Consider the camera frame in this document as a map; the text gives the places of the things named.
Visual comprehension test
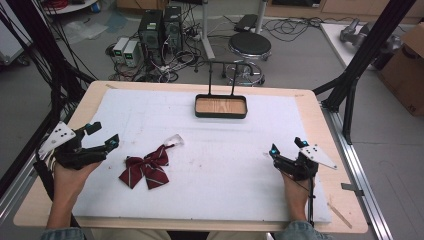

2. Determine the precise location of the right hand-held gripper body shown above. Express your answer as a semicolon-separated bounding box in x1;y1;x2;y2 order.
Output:
272;144;338;182

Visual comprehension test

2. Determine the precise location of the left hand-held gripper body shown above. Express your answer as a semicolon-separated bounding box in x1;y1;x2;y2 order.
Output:
37;121;109;171

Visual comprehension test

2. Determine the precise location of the red striped bow tie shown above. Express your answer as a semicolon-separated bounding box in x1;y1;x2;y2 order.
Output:
118;133;185;191

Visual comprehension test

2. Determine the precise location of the black tray with stand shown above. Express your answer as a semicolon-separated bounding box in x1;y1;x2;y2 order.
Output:
194;60;254;120

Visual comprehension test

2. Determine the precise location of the person's right hand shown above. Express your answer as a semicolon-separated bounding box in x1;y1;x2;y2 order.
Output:
280;171;316;201

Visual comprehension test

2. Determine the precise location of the person's left hand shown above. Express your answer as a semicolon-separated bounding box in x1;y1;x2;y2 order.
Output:
52;159;103;203

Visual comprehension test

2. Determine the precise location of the white foam mat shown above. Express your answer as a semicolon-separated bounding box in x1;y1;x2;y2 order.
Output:
71;88;333;224

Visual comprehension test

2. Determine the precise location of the person's denim right sleeve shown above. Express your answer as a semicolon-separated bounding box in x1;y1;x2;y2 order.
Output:
274;219;334;240

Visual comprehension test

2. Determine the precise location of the person's denim sleeve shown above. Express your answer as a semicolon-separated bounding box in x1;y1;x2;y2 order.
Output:
274;219;334;240
39;226;87;240

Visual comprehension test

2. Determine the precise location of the thin wooden stick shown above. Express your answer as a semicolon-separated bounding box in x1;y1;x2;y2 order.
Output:
327;202;354;230

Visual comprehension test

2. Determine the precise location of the person's denim left sleeve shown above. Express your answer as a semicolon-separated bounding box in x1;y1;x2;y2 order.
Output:
39;226;87;240

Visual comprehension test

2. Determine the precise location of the white power supply unit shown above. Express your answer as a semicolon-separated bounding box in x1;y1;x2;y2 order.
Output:
123;40;141;68
112;37;130;63

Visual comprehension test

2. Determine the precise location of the black computer tower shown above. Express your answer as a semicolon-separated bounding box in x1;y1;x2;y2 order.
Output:
138;9;165;65
163;5;184;54

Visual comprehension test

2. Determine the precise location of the black round stool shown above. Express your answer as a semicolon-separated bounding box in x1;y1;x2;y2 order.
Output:
222;32;273;87

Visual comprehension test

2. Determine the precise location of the brown cardboard box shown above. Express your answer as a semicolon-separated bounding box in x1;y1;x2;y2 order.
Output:
378;23;424;117

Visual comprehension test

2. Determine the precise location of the flat black box on floor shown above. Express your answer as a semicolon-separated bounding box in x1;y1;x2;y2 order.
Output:
233;13;259;33

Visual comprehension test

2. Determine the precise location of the grey desk leg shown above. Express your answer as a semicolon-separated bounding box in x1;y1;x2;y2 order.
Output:
199;0;217;61

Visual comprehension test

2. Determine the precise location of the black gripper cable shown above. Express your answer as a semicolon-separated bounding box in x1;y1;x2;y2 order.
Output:
307;178;317;228

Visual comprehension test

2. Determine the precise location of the grey metal bracket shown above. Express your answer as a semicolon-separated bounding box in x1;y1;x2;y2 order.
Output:
340;182;365;198

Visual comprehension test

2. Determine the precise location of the aluminium rail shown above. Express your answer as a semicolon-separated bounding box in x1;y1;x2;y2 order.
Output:
321;103;395;240
0;151;38;225

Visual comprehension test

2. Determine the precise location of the black metal frame with cables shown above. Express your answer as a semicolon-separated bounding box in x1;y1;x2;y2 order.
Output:
0;0;98;198

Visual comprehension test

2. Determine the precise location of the tangle of floor cables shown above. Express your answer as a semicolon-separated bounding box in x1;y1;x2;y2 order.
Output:
106;19;205;84

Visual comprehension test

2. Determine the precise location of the black metal frame strut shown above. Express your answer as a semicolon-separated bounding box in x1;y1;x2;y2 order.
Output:
313;0;418;146

